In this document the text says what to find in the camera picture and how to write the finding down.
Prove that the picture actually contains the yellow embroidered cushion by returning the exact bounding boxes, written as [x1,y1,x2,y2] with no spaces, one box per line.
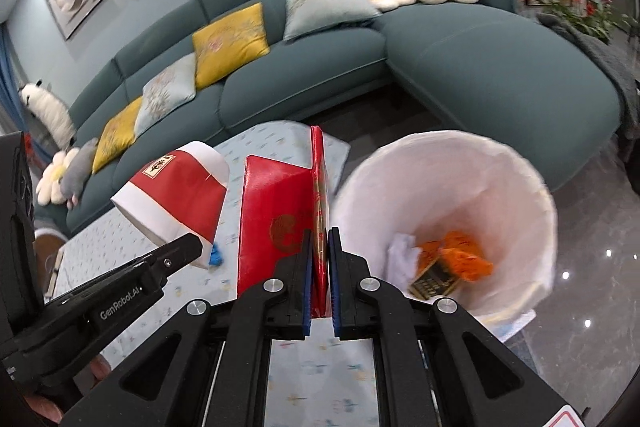
[92,97,146,175]
[192,2,271,90]

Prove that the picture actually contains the red paper bag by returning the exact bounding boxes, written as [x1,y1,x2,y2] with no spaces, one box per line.
[235,125,333,318]

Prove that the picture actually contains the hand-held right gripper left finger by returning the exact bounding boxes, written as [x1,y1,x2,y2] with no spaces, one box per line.
[60,227,316,427]

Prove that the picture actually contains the person's left hand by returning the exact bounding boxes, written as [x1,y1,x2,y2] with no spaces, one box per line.
[20,347,113,427]

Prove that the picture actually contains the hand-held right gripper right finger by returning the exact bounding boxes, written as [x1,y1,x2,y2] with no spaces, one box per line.
[327,227,586,427]

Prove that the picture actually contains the black and gold packet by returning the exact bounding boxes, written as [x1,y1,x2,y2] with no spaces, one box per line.
[407,257,460,300]

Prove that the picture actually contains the white trash bin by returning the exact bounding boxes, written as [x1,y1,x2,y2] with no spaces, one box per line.
[332,130,558,343]

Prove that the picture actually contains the blue curtain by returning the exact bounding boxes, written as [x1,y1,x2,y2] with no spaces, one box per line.
[0,27,26,138]

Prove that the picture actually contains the grey throw blanket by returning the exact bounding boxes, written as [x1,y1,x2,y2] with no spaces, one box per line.
[540,14,640,148]

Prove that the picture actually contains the pale grey-blue embroidered cushion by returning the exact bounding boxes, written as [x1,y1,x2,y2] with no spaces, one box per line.
[134,53,197,138]
[283,0,383,42]

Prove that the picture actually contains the white tissue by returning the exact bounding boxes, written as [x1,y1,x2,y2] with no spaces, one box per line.
[387,233,423,283]

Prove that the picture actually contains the dark teal sectional sofa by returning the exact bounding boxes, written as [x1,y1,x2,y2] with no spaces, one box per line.
[65,0,623,233]

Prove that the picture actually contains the grey plush toy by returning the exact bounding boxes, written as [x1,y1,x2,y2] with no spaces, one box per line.
[59,138,100,208]

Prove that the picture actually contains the red and white paper box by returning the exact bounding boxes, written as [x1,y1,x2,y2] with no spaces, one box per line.
[110,141,230,270]

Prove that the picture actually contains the potted flower plants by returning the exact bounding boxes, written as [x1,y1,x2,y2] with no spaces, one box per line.
[520,0,632,44]

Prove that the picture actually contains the white plush toy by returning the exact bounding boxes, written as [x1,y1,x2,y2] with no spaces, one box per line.
[19,79,77,148]

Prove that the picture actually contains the brown round stool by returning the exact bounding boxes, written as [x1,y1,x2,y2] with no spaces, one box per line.
[32,227,68,303]

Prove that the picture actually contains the orange crinkled wrapper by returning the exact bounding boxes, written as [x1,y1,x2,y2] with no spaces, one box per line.
[417,231,495,283]

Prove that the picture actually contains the floral print tablecloth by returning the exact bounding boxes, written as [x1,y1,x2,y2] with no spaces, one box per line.
[45,119,381,427]

